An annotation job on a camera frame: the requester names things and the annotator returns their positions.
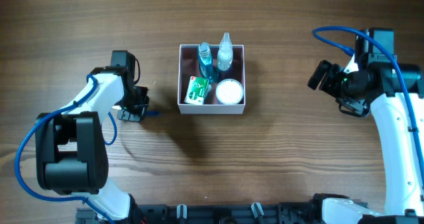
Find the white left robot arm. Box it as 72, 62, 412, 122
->
35, 50, 149, 223

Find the blue disposable razor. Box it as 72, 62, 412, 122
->
146, 111, 161, 116

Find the white-lidded round jar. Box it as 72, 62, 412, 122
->
215, 79, 244, 105

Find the green Dettol soap box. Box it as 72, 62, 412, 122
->
184, 76, 209, 105

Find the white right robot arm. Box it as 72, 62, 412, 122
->
307, 26, 423, 223

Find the clear spray bottle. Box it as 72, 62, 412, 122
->
217, 32, 233, 71

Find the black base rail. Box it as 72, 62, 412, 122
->
75, 200, 368, 224

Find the white box with pink interior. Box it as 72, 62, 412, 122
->
177, 44, 246, 115

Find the blue mouthwash bottle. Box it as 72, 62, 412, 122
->
197, 42, 218, 84

